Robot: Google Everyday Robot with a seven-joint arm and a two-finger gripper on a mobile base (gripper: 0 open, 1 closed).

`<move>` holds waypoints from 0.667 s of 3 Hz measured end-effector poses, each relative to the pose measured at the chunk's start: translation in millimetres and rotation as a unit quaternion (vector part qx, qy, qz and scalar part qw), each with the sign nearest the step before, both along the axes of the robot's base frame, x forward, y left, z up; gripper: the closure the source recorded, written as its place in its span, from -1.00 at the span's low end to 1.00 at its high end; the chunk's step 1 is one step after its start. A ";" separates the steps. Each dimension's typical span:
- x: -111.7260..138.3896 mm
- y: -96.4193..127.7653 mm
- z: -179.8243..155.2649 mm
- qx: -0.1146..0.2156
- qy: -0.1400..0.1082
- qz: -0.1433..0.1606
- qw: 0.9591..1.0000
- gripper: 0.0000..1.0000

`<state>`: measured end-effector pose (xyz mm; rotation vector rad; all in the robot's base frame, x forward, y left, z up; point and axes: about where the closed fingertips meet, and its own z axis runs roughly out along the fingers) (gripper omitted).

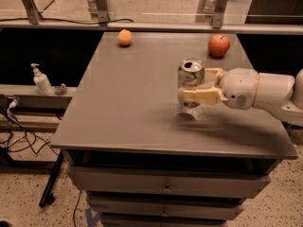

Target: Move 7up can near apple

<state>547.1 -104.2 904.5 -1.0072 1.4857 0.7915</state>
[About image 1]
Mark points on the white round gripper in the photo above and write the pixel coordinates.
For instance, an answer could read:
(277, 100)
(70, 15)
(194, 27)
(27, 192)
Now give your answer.
(239, 87)

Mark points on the white green 7up can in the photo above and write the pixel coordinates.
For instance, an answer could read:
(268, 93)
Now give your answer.
(191, 73)

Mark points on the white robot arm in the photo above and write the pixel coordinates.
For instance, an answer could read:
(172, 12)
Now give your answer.
(278, 95)

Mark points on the red apple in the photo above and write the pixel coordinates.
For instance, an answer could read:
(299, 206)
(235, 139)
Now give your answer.
(218, 45)

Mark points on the top grey drawer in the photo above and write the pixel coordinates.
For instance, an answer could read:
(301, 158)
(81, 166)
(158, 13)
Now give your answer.
(162, 182)

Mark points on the grey drawer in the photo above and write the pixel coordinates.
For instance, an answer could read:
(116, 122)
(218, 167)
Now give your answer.
(162, 182)
(165, 208)
(137, 221)

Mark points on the orange fruit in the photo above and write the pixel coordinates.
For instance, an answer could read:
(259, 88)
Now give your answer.
(125, 37)

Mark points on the grey drawer cabinet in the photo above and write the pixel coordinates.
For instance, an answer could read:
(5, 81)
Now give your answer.
(126, 114)

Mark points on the middle grey drawer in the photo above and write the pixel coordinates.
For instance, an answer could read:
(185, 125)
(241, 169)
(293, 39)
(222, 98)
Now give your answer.
(165, 208)

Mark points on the small grey metal object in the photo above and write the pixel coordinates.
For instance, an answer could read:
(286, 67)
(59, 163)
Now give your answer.
(61, 89)

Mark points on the white pump bottle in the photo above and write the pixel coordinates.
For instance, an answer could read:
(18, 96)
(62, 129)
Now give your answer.
(41, 81)

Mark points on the bottom grey drawer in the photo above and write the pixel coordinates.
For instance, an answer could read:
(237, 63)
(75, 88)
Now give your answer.
(137, 221)

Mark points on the grey side shelf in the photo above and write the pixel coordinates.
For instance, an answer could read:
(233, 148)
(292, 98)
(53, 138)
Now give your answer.
(27, 96)

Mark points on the black metal leg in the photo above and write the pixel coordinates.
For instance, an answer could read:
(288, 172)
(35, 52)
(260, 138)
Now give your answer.
(48, 198)

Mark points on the grey horizontal metal rail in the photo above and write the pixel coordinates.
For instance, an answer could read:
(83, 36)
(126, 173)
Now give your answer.
(154, 27)

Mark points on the right grey metal bracket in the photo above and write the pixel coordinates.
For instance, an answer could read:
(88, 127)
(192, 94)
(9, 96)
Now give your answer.
(219, 10)

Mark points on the grey metal bracket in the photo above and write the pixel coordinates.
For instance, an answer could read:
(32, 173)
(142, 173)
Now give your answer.
(102, 11)
(219, 10)
(33, 15)

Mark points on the middle grey metal bracket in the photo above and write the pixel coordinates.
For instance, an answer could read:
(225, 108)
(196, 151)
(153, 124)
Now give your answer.
(102, 11)

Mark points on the left grey metal bracket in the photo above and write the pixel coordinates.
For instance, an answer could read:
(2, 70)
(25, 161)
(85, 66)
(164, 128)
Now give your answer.
(33, 15)

